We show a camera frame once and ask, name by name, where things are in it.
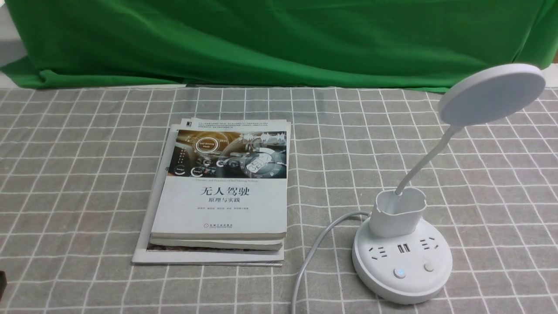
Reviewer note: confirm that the bottom large white book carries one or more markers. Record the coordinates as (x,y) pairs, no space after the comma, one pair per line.
(148,244)

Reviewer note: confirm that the grey checked tablecloth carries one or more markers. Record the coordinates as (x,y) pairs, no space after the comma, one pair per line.
(77,168)

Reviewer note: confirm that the dark object at left edge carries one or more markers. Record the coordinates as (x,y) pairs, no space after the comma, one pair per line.
(3,283)

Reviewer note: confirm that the green backdrop cloth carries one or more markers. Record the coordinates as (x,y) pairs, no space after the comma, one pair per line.
(427,45)

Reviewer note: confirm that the top book autonomous driving cover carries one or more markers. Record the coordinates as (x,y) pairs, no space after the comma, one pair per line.
(222,205)

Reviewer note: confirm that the white desk lamp with sockets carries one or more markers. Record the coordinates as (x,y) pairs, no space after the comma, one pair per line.
(396,253)

